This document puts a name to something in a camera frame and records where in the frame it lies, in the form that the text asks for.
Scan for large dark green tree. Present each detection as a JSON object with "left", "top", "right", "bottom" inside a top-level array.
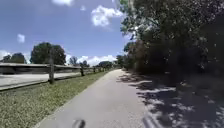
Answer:
[{"left": 29, "top": 41, "right": 67, "bottom": 66}]

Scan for wooden rail fence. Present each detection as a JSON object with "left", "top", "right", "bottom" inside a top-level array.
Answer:
[{"left": 0, "top": 59, "right": 113, "bottom": 92}]

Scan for row of dense trees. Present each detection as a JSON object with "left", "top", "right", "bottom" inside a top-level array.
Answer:
[{"left": 115, "top": 0, "right": 224, "bottom": 84}]

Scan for grey paved path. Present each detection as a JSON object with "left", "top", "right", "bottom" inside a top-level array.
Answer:
[{"left": 32, "top": 68, "right": 224, "bottom": 128}]

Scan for distant trees behind fence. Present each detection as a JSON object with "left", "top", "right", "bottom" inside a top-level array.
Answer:
[{"left": 0, "top": 52, "right": 118, "bottom": 70}]

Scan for grass strip beside fence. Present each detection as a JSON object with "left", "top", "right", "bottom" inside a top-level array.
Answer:
[{"left": 0, "top": 69, "right": 113, "bottom": 128}]

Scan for robot's own part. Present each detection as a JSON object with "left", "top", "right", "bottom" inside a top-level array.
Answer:
[{"left": 71, "top": 118, "right": 87, "bottom": 128}]

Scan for pale road behind fence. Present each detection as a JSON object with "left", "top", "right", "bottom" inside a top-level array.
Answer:
[{"left": 0, "top": 71, "right": 83, "bottom": 88}]

